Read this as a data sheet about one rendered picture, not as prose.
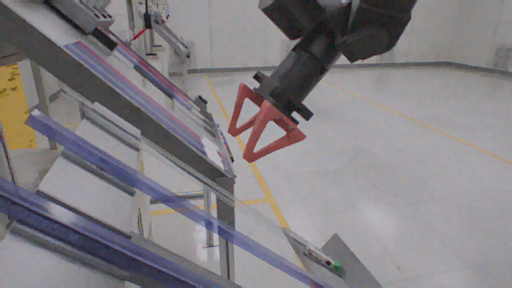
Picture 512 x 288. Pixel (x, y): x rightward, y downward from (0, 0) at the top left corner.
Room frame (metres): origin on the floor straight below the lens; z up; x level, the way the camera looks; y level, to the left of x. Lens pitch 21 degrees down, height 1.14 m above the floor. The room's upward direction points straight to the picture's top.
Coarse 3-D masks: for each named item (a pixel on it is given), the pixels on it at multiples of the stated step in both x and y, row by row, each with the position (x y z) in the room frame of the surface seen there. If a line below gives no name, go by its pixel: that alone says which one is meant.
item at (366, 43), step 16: (272, 0) 0.42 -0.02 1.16; (288, 0) 0.41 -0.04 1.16; (304, 0) 0.42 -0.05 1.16; (320, 0) 0.42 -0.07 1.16; (336, 0) 0.44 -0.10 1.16; (352, 0) 0.46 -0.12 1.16; (272, 16) 0.43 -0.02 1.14; (288, 16) 0.42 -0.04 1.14; (304, 16) 0.42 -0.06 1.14; (320, 16) 0.42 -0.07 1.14; (336, 16) 0.43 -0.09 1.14; (288, 32) 0.44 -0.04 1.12; (304, 32) 0.43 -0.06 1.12; (336, 32) 0.42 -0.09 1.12; (368, 32) 0.38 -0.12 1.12; (384, 32) 0.38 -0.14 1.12; (352, 48) 0.40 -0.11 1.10; (368, 48) 0.39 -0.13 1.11; (384, 48) 0.39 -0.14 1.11
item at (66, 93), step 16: (64, 96) 0.37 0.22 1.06; (80, 96) 0.38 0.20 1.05; (96, 112) 0.38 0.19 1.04; (112, 128) 0.38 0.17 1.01; (128, 128) 0.39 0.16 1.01; (144, 144) 0.39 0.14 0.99; (160, 160) 0.39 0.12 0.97; (176, 160) 0.40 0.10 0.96; (192, 176) 0.41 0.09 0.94; (224, 192) 0.42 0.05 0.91; (240, 208) 0.42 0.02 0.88; (272, 224) 0.44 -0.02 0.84; (288, 240) 0.44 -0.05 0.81
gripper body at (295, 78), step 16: (288, 64) 0.44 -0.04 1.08; (304, 64) 0.43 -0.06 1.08; (320, 64) 0.44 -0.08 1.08; (256, 80) 0.49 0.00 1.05; (272, 80) 0.42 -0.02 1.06; (288, 80) 0.43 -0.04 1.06; (304, 80) 0.43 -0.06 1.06; (320, 80) 0.45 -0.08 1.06; (288, 96) 0.40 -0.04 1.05; (304, 96) 0.44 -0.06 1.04; (304, 112) 0.41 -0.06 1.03
